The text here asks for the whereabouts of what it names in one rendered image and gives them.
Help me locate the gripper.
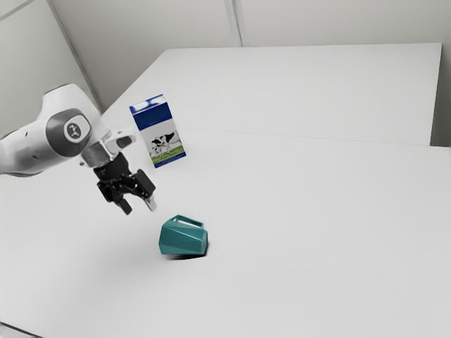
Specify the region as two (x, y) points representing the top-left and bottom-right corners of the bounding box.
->
(92, 153), (158, 216)

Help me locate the teal faceted mug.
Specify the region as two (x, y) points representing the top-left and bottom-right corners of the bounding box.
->
(158, 214), (210, 257)

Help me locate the blue white milk carton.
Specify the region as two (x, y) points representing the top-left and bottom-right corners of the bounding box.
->
(128, 94), (187, 169)

